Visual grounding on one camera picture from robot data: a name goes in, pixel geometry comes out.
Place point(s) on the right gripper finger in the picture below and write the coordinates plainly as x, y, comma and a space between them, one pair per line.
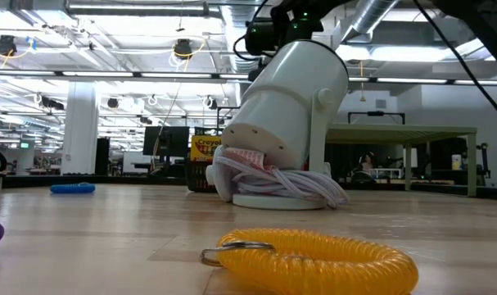
257, 69

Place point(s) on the green yellow crayon box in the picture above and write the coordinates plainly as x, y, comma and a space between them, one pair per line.
205, 149

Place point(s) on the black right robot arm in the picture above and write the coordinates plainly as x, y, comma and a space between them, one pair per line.
489, 24

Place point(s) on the white desk lamp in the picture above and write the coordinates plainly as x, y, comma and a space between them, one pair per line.
289, 102

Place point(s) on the black office chair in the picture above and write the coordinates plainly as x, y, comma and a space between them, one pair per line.
359, 177

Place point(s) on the black computer monitor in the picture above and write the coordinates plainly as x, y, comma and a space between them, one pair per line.
166, 141

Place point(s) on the black mesh basket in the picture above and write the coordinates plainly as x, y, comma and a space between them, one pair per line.
197, 178

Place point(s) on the person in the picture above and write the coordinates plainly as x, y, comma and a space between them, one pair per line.
367, 160

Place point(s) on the tall black cabinet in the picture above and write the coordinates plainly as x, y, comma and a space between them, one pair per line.
102, 157

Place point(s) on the yellow coil wristband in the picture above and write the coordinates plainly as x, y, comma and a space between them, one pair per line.
313, 262

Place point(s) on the blue coil wristband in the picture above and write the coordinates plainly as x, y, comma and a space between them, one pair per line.
72, 189

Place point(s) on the black upright robot stand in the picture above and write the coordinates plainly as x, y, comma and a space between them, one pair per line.
484, 164

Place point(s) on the wide silver ceiling duct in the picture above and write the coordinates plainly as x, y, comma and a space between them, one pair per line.
236, 41

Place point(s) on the slanted silver ceiling duct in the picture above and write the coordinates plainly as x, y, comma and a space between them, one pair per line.
371, 16

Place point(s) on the black metal stand frame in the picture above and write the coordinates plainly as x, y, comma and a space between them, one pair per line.
375, 113

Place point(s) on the black aluminium rig frame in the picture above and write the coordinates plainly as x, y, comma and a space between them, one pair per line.
109, 179

